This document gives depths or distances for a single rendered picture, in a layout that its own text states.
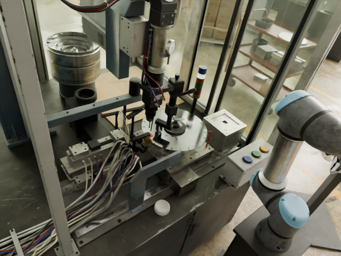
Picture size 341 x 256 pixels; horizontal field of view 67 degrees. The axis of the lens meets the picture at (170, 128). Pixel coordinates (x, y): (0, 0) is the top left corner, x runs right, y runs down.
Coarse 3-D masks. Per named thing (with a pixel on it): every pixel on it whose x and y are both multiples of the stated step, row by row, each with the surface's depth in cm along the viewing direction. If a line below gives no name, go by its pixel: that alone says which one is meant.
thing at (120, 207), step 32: (160, 32) 87; (160, 64) 95; (160, 96) 104; (128, 160) 123; (160, 160) 104; (192, 160) 128; (224, 160) 145; (64, 192) 114; (96, 192) 117; (128, 192) 104; (160, 192) 122; (96, 224) 105
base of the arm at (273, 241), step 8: (264, 224) 110; (256, 232) 113; (264, 232) 109; (272, 232) 105; (264, 240) 108; (272, 240) 106; (280, 240) 105; (288, 240) 105; (272, 248) 107; (280, 248) 107; (288, 248) 108
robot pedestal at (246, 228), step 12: (252, 216) 120; (264, 216) 121; (240, 228) 114; (252, 228) 115; (240, 240) 115; (252, 240) 111; (300, 240) 114; (228, 252) 125; (240, 252) 118; (252, 252) 111; (264, 252) 107; (288, 252) 109; (300, 252) 110
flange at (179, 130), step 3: (180, 120) 133; (171, 123) 127; (180, 123) 130; (183, 123) 131; (174, 126) 126; (177, 126) 126; (183, 126) 129; (165, 129) 126; (174, 129) 126; (177, 129) 127; (180, 129) 127; (183, 129) 128; (168, 132) 125; (171, 132) 125; (174, 132) 125; (177, 132) 125; (180, 132) 126; (183, 132) 127
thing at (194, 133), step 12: (144, 120) 130; (192, 120) 136; (144, 132) 123; (156, 132) 124; (192, 132) 128; (204, 132) 130; (156, 144) 118; (168, 144) 119; (180, 144) 120; (192, 144) 122
